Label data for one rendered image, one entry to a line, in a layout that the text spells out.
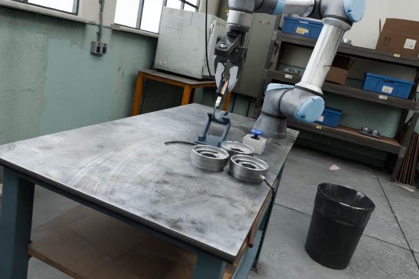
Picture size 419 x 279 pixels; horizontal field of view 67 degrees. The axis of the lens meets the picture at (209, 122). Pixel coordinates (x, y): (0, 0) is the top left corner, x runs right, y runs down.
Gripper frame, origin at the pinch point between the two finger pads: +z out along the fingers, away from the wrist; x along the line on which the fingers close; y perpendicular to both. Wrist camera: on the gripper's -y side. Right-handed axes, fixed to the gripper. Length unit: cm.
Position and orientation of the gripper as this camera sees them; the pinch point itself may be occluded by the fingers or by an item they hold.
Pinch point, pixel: (224, 87)
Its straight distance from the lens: 105.5
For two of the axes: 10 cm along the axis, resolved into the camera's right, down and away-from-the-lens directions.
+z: -1.8, 9.4, 2.9
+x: -9.2, -2.6, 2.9
